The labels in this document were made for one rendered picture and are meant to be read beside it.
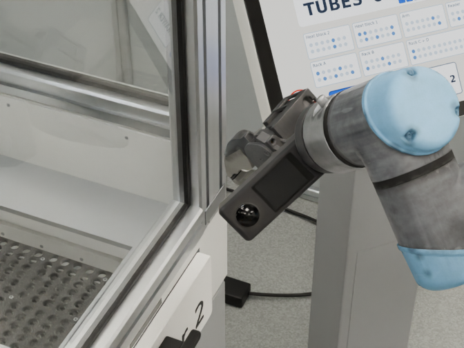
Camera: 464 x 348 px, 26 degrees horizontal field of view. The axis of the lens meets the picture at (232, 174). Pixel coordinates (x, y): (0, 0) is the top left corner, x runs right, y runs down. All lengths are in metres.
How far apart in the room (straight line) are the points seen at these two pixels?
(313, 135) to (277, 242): 1.72
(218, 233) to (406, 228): 0.50
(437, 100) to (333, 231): 0.92
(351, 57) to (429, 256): 0.58
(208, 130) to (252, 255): 1.42
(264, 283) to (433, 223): 1.68
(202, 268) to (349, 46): 0.38
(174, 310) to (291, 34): 0.42
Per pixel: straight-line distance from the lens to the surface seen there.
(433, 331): 2.47
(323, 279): 1.86
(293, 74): 1.38
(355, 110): 0.87
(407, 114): 0.84
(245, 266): 2.58
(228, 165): 1.11
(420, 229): 0.87
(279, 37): 1.38
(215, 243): 1.34
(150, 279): 1.16
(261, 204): 1.00
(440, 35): 1.48
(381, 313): 1.89
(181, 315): 1.24
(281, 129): 1.02
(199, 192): 1.23
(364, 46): 1.43
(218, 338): 1.49
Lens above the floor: 1.82
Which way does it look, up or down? 40 degrees down
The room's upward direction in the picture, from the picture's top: straight up
